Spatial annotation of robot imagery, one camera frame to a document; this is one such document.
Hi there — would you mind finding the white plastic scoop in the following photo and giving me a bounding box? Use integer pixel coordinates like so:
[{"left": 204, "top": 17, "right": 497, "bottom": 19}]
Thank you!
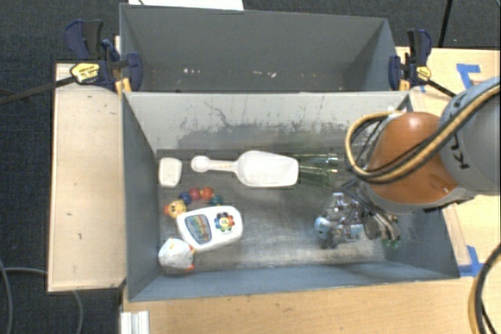
[{"left": 190, "top": 150, "right": 300, "bottom": 189}]

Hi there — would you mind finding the grey metal bin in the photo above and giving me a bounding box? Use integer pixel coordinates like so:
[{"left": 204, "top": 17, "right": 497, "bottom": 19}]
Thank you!
[{"left": 118, "top": 2, "right": 461, "bottom": 303}]

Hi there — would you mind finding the white toy bird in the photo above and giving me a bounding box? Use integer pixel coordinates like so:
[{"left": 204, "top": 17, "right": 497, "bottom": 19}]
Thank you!
[{"left": 157, "top": 237, "right": 196, "bottom": 273}]

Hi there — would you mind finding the pale wood board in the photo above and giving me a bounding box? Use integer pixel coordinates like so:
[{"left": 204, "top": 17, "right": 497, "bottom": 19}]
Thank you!
[{"left": 47, "top": 62, "right": 128, "bottom": 293}]

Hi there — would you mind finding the white toy with coloured beads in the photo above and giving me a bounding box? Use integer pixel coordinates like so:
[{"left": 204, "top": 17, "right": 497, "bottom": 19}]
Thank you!
[{"left": 164, "top": 186, "right": 244, "bottom": 252}]

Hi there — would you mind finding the pale blue toy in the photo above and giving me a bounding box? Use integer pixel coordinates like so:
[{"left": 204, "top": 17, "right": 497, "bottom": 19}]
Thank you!
[{"left": 314, "top": 215, "right": 363, "bottom": 242}]

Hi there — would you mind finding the small white cup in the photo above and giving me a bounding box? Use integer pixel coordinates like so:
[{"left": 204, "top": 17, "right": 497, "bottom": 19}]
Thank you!
[{"left": 158, "top": 157, "right": 183, "bottom": 188}]

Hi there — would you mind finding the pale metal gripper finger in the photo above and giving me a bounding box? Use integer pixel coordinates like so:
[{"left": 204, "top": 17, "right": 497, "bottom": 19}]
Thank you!
[
  {"left": 330, "top": 192, "right": 356, "bottom": 222},
  {"left": 320, "top": 227, "right": 354, "bottom": 250}
]

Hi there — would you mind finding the green clear glass bottle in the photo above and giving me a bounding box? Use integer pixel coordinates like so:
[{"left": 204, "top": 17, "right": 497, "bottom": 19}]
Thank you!
[{"left": 292, "top": 153, "right": 341, "bottom": 185}]

